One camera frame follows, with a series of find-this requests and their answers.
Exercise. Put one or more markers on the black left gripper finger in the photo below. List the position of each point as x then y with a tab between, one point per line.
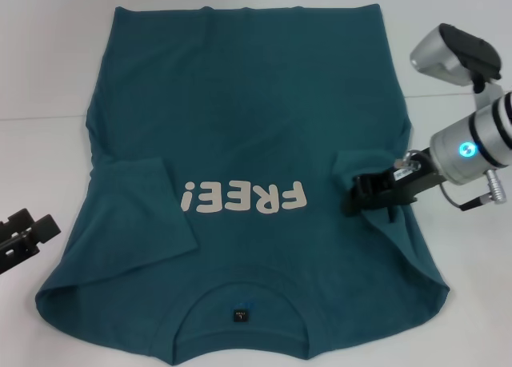
16	222
36	235

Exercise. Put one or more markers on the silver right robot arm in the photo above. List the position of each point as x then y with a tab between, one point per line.
476	143

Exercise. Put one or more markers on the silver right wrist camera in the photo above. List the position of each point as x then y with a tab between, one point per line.
452	55

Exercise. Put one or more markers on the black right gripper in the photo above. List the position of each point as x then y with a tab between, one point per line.
396	187

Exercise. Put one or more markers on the teal t-shirt with FREE print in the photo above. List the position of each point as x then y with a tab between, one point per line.
248	123

